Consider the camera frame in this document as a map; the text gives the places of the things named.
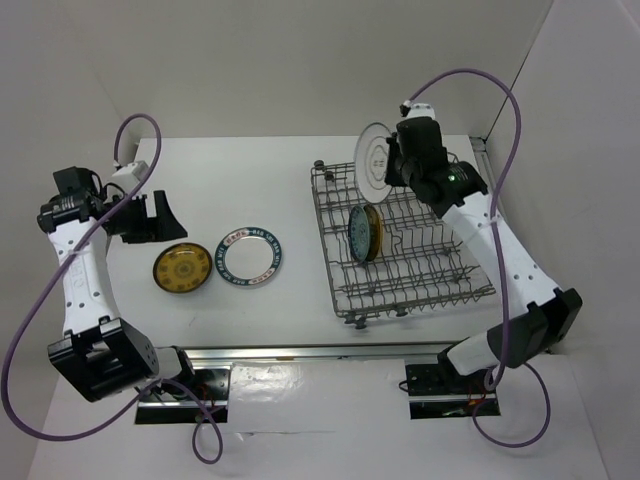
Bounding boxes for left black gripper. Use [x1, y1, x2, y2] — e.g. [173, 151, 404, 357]
[105, 190, 188, 244]

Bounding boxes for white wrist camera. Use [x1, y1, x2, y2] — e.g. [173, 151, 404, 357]
[399, 100, 436, 120]
[110, 161, 148, 193]

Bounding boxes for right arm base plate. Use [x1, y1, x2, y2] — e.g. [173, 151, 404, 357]
[398, 364, 501, 420]

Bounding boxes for white plate thin green rings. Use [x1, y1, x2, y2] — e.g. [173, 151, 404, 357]
[352, 122, 397, 205]

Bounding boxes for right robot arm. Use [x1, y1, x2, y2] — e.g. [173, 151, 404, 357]
[386, 116, 583, 392]

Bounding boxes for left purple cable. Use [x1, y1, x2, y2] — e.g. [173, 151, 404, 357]
[0, 113, 224, 463]

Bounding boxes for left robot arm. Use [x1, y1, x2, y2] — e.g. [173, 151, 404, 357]
[37, 162, 198, 402]

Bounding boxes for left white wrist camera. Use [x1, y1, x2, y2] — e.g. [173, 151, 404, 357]
[110, 161, 148, 193]

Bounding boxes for yellow patterned plate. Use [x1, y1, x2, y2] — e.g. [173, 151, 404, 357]
[363, 204, 383, 262]
[152, 242, 214, 294]

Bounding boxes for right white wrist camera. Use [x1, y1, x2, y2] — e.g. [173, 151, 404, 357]
[399, 100, 436, 120]

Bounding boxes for white plate green lettered rim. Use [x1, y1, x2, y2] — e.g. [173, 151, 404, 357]
[214, 226, 283, 288]

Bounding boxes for grey wire dish rack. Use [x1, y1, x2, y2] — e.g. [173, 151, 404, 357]
[310, 160, 496, 329]

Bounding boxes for aluminium rail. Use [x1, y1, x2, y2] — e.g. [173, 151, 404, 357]
[184, 342, 451, 368]

